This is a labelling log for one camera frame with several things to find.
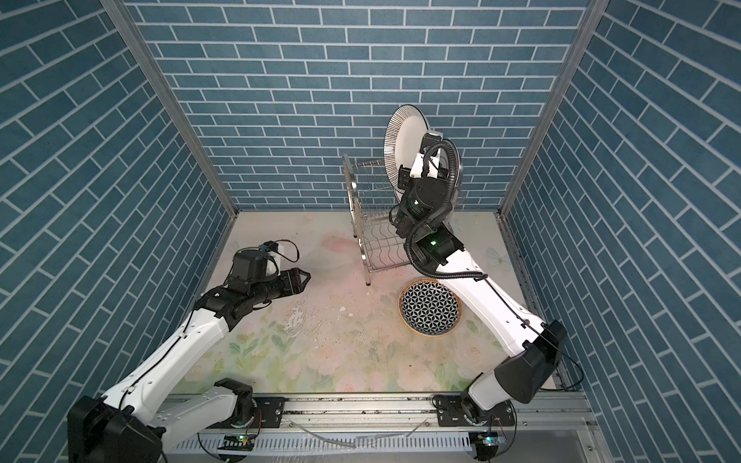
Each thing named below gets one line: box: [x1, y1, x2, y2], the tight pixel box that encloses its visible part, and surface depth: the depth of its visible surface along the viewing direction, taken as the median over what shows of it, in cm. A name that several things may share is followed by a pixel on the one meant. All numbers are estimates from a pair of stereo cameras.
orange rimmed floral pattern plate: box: [398, 278, 463, 337], surface depth 93 cm
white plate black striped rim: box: [384, 104, 430, 201], surface depth 74 cm
